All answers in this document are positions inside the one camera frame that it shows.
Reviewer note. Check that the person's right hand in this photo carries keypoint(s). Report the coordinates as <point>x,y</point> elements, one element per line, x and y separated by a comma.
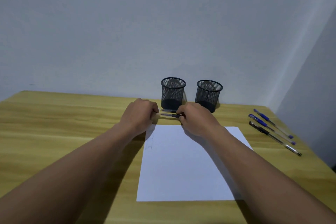
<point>200,121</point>

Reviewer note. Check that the person's left hand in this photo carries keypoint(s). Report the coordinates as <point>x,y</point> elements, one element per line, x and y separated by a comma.
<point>139,116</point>

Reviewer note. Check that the black mesh pen cup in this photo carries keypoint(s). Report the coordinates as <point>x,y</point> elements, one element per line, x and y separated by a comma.
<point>208,97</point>
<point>173,95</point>

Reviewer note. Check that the black pen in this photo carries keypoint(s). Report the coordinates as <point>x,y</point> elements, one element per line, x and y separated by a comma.
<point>262,129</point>
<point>169,115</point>
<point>168,111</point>

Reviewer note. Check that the white paper sheet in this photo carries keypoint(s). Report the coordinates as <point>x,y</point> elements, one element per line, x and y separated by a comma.
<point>178,174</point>

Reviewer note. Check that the blue pen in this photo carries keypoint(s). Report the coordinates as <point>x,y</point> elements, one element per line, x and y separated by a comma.
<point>258,120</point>
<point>262,115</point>

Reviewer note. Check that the person's left forearm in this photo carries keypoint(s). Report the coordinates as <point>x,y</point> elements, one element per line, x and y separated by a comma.
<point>68,174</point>

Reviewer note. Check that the person's right forearm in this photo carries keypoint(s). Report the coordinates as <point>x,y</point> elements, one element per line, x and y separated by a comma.
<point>267,179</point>

